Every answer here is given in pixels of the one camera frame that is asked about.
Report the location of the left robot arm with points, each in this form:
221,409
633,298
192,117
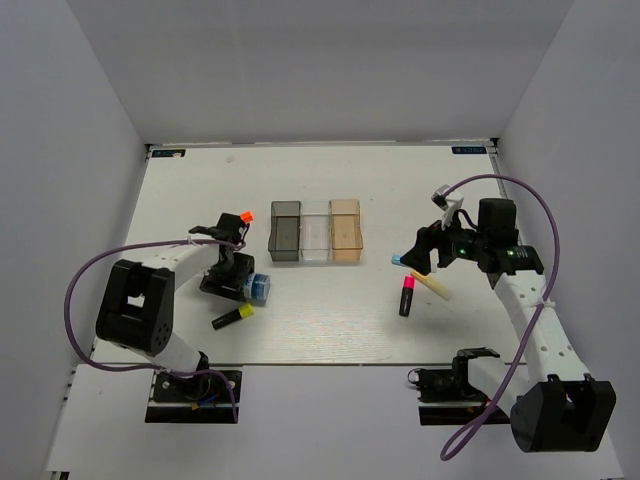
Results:
137,310

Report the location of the left corner label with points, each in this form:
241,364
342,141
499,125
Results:
168,153

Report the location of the pink cap highlighter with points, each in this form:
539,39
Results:
406,298

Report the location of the light blue pen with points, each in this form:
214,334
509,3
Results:
396,260

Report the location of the amber transparent container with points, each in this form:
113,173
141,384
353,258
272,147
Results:
345,228

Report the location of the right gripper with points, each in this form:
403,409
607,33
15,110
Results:
418,257

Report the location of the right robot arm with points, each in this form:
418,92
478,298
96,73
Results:
556,405

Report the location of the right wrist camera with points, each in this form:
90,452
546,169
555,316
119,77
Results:
449,201

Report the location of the pale yellow pen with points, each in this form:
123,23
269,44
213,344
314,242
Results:
432,284

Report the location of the right corner label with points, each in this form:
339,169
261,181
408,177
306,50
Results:
468,150

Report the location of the grey transparent container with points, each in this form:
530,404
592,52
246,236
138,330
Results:
284,239

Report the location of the orange cap highlighter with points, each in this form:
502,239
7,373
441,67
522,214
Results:
247,217

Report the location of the blue tape roll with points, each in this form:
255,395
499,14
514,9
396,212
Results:
256,288

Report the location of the yellow cap highlighter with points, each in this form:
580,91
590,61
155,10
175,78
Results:
241,312

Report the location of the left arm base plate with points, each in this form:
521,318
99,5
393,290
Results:
170,402

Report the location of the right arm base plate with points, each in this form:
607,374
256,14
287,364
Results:
441,402

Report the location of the clear transparent container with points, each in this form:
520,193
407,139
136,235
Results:
315,232

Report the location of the corner label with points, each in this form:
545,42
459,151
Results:
168,153
468,150

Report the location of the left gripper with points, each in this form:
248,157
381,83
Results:
210,283

